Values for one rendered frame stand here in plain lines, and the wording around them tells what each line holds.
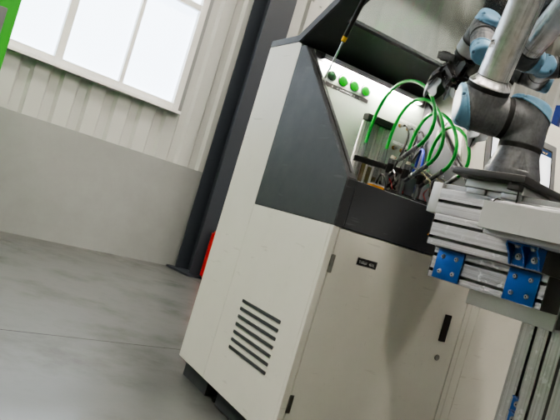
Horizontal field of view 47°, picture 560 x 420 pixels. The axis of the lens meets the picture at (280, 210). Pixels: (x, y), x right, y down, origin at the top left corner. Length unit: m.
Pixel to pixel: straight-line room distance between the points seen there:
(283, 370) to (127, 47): 4.48
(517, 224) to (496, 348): 1.13
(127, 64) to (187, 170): 1.18
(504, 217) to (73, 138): 4.78
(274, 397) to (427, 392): 0.62
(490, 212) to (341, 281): 0.65
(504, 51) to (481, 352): 1.25
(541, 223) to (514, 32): 0.51
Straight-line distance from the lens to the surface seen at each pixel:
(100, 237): 6.19
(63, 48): 5.93
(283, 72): 2.70
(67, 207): 6.03
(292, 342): 2.12
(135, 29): 6.19
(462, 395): 2.61
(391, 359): 2.33
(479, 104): 1.80
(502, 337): 2.68
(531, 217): 1.60
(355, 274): 2.14
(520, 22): 1.78
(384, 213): 2.17
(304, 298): 2.10
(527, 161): 1.83
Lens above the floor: 0.75
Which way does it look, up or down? 1 degrees up
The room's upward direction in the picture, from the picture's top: 17 degrees clockwise
